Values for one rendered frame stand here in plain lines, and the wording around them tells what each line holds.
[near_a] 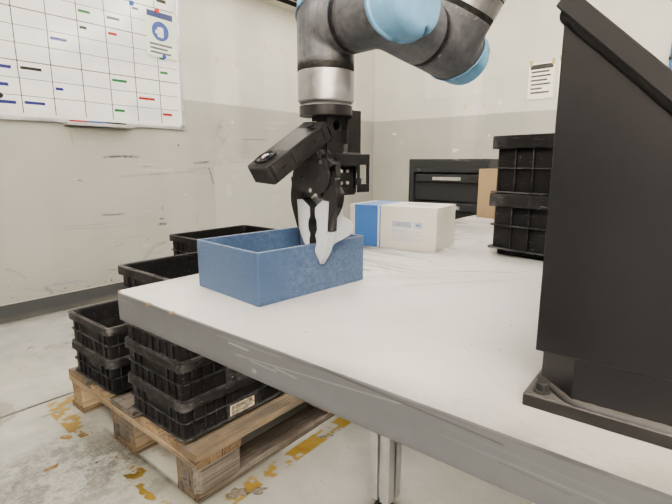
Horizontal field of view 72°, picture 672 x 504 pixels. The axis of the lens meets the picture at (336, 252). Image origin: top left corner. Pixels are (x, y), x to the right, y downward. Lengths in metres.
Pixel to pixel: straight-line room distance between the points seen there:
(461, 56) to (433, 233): 0.40
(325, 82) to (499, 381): 0.40
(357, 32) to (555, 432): 0.44
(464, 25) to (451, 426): 0.47
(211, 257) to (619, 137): 0.51
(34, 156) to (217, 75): 1.42
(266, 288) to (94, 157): 2.73
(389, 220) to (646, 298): 0.69
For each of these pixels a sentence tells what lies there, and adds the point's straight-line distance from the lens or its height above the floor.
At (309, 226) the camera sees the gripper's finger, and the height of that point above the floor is 0.79.
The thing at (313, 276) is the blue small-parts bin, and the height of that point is 0.72.
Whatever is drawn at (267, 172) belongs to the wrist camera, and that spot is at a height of 0.87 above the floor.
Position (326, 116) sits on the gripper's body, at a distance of 0.63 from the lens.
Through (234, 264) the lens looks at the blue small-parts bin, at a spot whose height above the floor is 0.75.
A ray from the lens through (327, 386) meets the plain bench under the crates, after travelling 0.42.
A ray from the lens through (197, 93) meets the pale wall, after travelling 3.67.
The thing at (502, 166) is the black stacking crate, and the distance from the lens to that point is 0.96.
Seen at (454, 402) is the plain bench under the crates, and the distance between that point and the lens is 0.38.
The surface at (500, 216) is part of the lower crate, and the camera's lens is 0.96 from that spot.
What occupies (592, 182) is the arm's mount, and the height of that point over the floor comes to 0.87.
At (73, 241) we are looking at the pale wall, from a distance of 3.23.
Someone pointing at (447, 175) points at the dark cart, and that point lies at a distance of 2.49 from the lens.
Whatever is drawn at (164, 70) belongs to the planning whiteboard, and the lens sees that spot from 3.54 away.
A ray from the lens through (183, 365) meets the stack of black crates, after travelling 1.27.
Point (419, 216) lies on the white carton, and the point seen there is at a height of 0.77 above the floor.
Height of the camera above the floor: 0.88
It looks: 11 degrees down
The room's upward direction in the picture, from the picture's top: straight up
